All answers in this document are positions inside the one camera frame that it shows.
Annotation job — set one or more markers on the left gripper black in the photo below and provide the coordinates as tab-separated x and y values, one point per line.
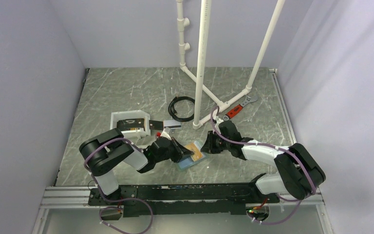
181	151

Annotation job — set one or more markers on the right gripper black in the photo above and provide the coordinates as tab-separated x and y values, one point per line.
208	146

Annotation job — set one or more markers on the green card holder wallet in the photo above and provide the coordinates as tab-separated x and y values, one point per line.
186	162

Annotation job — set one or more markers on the gold VIP card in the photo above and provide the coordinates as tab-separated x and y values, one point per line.
195	148

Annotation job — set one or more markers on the silver grey card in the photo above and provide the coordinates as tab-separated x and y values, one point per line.
172	124

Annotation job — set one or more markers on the black card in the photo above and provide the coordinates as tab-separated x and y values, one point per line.
131	124
156	125

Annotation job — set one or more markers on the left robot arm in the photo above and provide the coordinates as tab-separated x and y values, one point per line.
105	151

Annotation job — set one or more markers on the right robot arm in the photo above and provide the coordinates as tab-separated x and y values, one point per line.
298	174

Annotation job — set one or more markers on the black card in tray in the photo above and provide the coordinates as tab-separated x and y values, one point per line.
131	124

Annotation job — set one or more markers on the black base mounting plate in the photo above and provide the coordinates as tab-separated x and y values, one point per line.
180	199

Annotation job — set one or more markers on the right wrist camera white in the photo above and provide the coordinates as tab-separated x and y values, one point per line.
217	120

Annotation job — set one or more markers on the red handled adjustable wrench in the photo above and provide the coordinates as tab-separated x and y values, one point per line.
234	111

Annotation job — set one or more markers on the aluminium rail frame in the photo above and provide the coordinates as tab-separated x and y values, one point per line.
76	197

